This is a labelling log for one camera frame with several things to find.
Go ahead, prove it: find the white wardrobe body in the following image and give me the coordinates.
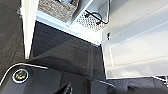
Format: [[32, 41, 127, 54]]
[[19, 0, 113, 48]]

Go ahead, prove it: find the white wardrobe shelf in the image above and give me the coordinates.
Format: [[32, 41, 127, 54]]
[[68, 0, 111, 26]]

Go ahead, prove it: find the white wire drying rack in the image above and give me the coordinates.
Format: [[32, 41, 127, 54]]
[[150, 74, 168, 85]]

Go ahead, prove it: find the dark door hinge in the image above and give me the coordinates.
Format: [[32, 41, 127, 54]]
[[105, 31, 112, 42]]

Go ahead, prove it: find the woven wicker basket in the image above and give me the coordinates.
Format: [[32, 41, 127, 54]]
[[37, 0, 81, 24]]

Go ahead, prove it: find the black basket handle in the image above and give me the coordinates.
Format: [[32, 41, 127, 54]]
[[84, 9, 108, 25]]

